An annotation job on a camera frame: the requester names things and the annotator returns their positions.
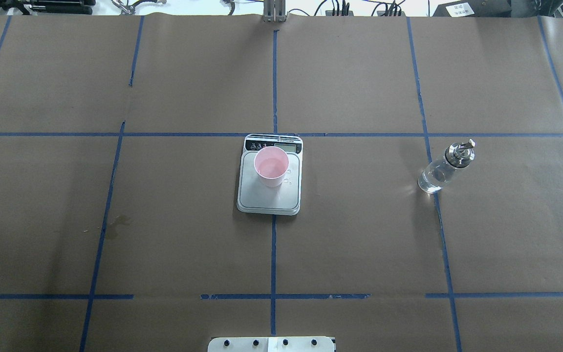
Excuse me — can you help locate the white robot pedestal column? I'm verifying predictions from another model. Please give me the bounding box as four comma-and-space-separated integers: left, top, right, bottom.
207, 336, 337, 352

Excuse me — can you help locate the glass sauce bottle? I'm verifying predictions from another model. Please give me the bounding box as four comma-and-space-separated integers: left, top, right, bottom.
416, 139, 476, 194

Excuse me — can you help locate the black power strip box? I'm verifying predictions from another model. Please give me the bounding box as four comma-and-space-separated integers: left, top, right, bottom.
431, 0, 512, 18

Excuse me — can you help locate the aluminium frame post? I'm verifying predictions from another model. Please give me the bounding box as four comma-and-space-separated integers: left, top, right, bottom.
263, 0, 287, 23

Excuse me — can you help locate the digital kitchen scale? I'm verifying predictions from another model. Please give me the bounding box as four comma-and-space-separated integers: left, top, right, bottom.
237, 133, 303, 216

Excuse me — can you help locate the pink plastic cup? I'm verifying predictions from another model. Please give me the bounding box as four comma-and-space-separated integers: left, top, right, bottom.
253, 146, 290, 188

